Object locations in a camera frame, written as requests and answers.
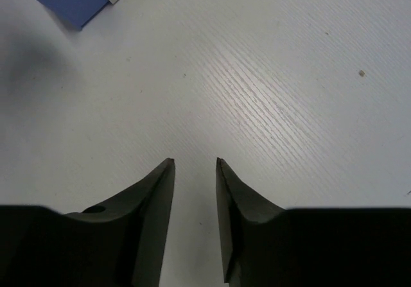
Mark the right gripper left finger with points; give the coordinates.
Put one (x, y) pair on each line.
(117, 242)

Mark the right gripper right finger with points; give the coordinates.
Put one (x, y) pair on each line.
(263, 244)

